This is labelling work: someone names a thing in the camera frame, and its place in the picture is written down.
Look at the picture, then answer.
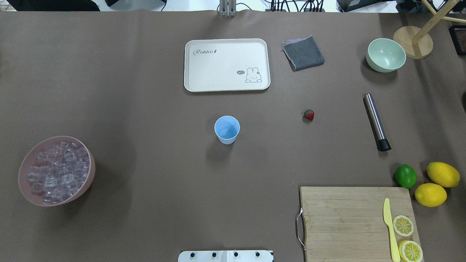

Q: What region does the lemon slice upper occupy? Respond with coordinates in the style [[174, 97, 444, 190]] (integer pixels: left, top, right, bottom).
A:
[[393, 215, 414, 237]]

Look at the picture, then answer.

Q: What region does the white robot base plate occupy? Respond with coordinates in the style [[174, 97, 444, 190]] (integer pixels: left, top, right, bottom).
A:
[[178, 249, 274, 262]]

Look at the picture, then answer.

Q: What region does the yellow lemon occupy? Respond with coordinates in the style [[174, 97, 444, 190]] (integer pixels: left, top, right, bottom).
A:
[[427, 162, 461, 188], [414, 183, 447, 207]]

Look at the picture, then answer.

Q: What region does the wooden cutting board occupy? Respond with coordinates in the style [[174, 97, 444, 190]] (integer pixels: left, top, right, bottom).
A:
[[299, 186, 420, 262]]

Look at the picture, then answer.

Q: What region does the lemon slice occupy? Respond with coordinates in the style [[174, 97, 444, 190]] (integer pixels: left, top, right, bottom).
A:
[[398, 240, 424, 262], [393, 215, 414, 237]]

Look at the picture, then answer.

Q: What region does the light blue cup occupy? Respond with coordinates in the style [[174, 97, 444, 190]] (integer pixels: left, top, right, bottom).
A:
[[214, 115, 240, 145]]

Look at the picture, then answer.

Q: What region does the wooden cup tree stand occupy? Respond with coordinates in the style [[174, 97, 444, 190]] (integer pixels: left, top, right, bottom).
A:
[[393, 0, 466, 59]]

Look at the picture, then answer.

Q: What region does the green lime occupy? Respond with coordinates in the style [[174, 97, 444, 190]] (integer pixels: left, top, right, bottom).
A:
[[395, 164, 417, 189]]

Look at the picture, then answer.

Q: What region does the yellow lemon lower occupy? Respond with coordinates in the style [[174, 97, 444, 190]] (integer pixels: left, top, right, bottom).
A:
[[414, 183, 447, 207]]

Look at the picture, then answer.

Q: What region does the steel muddler black tip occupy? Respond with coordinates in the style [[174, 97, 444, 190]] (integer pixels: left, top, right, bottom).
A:
[[363, 93, 391, 151]]

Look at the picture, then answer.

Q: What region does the lemon slice lower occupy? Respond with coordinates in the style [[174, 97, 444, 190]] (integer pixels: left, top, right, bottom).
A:
[[398, 240, 424, 262]]

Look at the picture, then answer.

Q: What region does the cream rabbit tray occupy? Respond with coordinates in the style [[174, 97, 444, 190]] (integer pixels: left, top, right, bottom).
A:
[[183, 38, 271, 92]]

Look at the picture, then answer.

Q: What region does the aluminium frame post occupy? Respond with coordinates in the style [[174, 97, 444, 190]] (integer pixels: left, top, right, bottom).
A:
[[218, 0, 237, 17]]

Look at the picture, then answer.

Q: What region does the yellow plastic knife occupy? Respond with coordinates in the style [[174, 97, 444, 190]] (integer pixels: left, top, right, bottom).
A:
[[383, 198, 401, 262]]

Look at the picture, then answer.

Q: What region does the yellow lemon upper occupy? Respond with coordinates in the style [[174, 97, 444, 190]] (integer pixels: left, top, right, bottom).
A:
[[427, 162, 461, 188]]

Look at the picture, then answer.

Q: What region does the grey folded cloth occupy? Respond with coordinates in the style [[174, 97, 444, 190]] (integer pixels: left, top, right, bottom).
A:
[[282, 35, 325, 71]]

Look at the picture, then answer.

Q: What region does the red strawberry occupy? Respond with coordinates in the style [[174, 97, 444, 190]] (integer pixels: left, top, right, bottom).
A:
[[303, 109, 315, 121]]

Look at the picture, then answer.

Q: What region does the mint green bowl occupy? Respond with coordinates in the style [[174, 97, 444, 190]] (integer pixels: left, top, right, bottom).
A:
[[366, 38, 406, 73]]

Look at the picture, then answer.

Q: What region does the pink bowl of ice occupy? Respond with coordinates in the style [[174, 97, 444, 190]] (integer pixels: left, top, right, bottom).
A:
[[18, 136, 95, 207]]

